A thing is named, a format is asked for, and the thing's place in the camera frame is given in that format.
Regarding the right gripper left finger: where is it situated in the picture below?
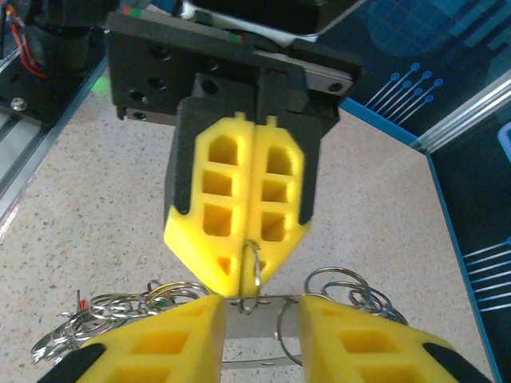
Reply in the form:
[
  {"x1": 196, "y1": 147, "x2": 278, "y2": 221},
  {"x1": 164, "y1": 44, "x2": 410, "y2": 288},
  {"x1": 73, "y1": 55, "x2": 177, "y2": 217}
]
[{"x1": 38, "y1": 294, "x2": 227, "y2": 383}]

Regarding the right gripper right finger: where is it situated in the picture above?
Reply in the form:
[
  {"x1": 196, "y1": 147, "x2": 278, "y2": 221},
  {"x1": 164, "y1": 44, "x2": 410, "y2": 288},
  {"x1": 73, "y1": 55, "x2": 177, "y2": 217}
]
[{"x1": 298, "y1": 293, "x2": 495, "y2": 383}]

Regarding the small metal split ring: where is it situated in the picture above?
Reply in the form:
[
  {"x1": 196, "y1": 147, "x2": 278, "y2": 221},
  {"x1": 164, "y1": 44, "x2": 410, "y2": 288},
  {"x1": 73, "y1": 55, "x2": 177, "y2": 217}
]
[
  {"x1": 89, "y1": 293, "x2": 149, "y2": 320},
  {"x1": 30, "y1": 318, "x2": 87, "y2": 364},
  {"x1": 239, "y1": 238, "x2": 264, "y2": 316},
  {"x1": 349, "y1": 285, "x2": 396, "y2": 324},
  {"x1": 274, "y1": 302, "x2": 305, "y2": 367},
  {"x1": 304, "y1": 266, "x2": 370, "y2": 308},
  {"x1": 145, "y1": 278, "x2": 208, "y2": 312}
]

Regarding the large metal band keyring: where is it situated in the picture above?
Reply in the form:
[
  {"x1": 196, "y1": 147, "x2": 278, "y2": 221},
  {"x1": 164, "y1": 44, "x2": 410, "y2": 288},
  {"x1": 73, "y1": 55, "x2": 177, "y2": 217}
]
[{"x1": 220, "y1": 294, "x2": 307, "y2": 369}]

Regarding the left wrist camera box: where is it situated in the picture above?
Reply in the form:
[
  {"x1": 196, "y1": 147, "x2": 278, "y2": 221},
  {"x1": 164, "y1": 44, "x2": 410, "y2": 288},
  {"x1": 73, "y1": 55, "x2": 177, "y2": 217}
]
[{"x1": 175, "y1": 0, "x2": 366, "y2": 45}]

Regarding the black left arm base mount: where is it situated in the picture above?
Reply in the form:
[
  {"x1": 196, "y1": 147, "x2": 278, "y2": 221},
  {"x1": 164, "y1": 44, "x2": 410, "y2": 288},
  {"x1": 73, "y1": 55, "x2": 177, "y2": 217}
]
[{"x1": 0, "y1": 47, "x2": 111, "y2": 129}]

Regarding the thin red wire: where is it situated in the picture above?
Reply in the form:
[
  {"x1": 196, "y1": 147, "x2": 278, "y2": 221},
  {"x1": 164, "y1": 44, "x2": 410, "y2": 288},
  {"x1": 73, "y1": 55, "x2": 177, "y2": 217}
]
[{"x1": 10, "y1": 10, "x2": 51, "y2": 80}]

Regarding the long table edge rail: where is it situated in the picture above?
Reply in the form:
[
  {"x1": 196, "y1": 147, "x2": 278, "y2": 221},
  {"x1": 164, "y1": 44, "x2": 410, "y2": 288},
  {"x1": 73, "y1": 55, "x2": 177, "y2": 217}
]
[{"x1": 424, "y1": 150, "x2": 503, "y2": 383}]

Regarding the table side edge rail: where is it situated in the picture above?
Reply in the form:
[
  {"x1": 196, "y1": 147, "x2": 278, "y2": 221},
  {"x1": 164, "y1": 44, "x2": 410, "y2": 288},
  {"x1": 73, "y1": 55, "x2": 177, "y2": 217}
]
[{"x1": 338, "y1": 97, "x2": 430, "y2": 152}]

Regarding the aluminium slotted mounting rail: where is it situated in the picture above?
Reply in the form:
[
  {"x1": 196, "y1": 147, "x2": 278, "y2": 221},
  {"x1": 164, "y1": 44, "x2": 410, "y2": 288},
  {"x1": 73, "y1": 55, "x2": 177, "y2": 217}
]
[{"x1": 0, "y1": 59, "x2": 111, "y2": 228}]

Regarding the aluminium frame post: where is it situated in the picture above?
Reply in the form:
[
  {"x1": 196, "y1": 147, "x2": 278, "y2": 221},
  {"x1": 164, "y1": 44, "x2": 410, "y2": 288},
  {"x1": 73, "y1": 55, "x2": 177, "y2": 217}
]
[{"x1": 413, "y1": 75, "x2": 511, "y2": 156}]

